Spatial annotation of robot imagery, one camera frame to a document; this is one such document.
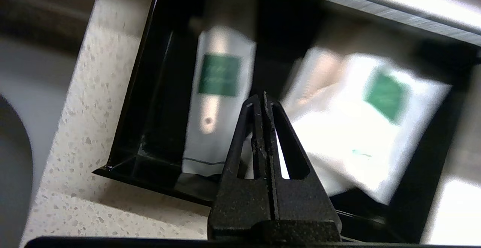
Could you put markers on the black pull-out box drawer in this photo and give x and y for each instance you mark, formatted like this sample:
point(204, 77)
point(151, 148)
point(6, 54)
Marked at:
point(150, 127)

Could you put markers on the white toilet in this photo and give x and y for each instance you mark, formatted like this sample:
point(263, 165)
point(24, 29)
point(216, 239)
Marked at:
point(18, 127)

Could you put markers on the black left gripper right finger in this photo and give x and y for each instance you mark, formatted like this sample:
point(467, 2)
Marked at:
point(304, 203)

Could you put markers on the white comb packet green label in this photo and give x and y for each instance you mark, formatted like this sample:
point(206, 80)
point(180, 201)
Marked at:
point(387, 101)

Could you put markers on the long white toothbrush packet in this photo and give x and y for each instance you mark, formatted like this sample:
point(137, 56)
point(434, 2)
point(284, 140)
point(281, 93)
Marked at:
point(218, 75)

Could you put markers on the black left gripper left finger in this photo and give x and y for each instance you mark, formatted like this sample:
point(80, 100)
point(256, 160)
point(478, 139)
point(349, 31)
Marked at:
point(240, 203)

